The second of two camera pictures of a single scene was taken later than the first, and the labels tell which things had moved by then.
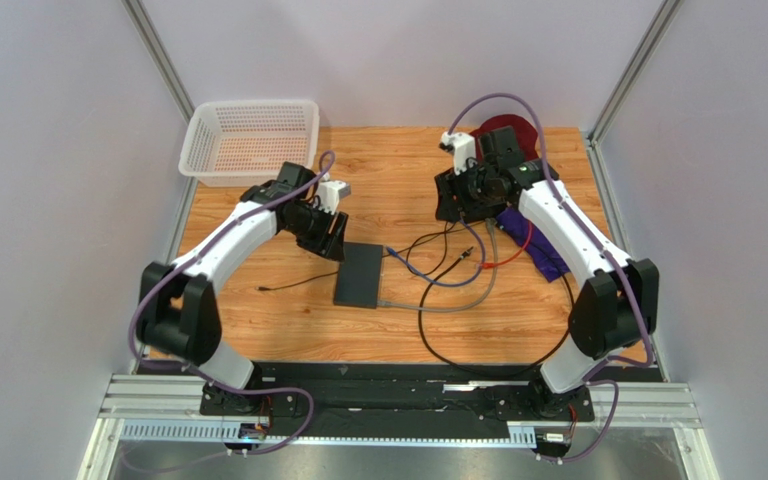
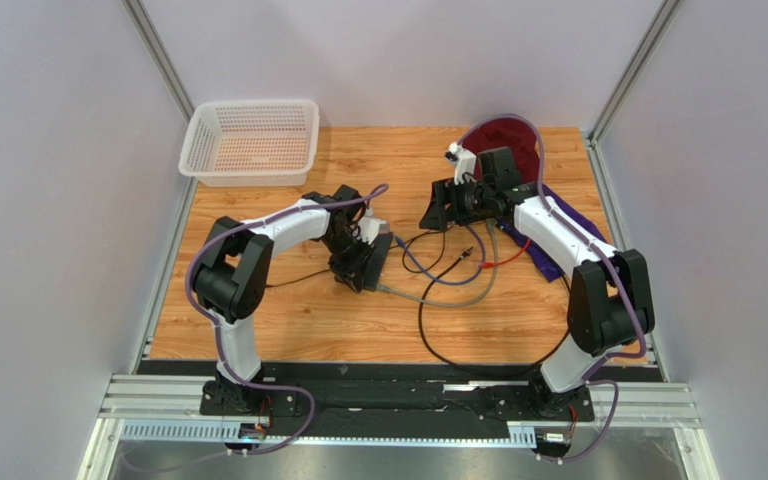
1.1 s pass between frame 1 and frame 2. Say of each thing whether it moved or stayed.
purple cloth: stayed
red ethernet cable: stayed
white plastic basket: stayed
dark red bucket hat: stayed
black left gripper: moved
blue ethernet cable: moved
